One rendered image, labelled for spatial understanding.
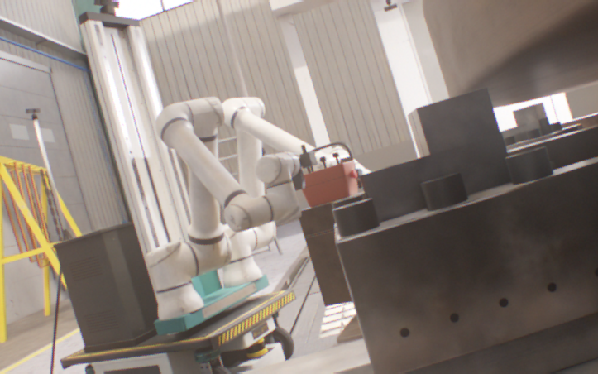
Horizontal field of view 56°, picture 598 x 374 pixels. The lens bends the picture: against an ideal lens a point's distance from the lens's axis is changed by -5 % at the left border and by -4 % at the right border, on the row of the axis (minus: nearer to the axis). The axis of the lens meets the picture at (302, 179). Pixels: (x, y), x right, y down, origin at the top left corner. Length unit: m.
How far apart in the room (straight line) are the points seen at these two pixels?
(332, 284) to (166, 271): 0.66
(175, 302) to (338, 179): 0.81
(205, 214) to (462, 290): 1.62
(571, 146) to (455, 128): 1.03
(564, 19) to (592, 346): 0.53
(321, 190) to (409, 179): 1.23
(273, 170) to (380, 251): 1.00
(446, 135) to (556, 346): 0.39
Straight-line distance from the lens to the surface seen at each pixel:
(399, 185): 0.97
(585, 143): 1.99
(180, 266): 2.40
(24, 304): 11.19
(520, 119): 3.09
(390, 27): 5.28
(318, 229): 2.20
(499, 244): 0.89
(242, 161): 2.86
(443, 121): 0.99
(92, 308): 2.79
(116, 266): 2.65
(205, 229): 2.40
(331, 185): 2.16
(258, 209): 1.78
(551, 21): 0.82
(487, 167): 1.00
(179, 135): 2.06
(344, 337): 1.78
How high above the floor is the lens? 0.76
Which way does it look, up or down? 1 degrees up
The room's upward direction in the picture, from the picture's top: 17 degrees counter-clockwise
